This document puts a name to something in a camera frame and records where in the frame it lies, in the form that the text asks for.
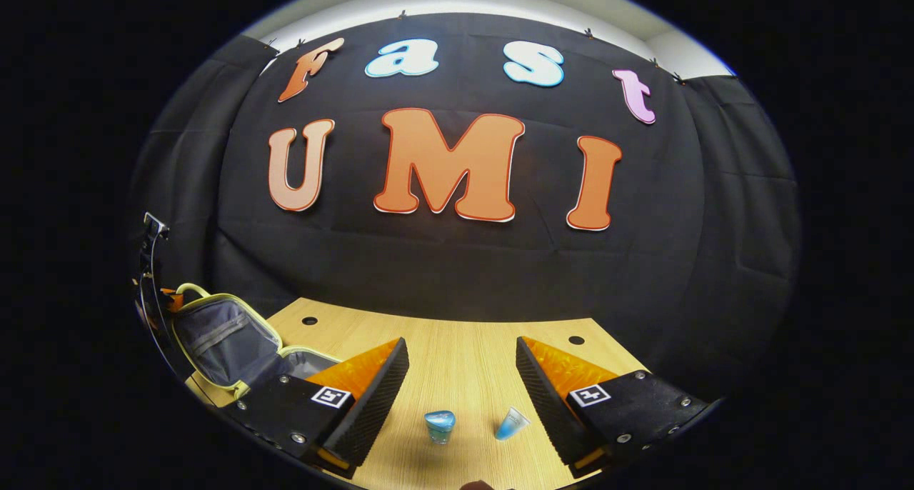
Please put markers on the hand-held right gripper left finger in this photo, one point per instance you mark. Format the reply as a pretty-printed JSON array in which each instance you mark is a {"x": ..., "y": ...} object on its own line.
[{"x": 371, "y": 404}]

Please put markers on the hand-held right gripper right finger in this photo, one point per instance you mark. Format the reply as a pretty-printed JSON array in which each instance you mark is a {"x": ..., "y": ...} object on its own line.
[{"x": 546, "y": 404}]

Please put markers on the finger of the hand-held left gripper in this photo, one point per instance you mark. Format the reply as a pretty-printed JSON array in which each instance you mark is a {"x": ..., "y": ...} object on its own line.
[{"x": 171, "y": 301}]

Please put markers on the blue white tube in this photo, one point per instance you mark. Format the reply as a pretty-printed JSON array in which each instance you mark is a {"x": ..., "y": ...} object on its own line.
[{"x": 512, "y": 424}]

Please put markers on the cream yellow suitcase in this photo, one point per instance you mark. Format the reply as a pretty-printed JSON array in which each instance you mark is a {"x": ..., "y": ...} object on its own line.
[{"x": 221, "y": 340}]

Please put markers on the blue clear bottle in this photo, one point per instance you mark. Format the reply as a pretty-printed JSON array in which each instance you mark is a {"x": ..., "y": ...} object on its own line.
[{"x": 440, "y": 426}]

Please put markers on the black backdrop cloth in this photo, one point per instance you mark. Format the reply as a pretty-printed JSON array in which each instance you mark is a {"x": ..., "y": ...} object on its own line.
[{"x": 464, "y": 283}]

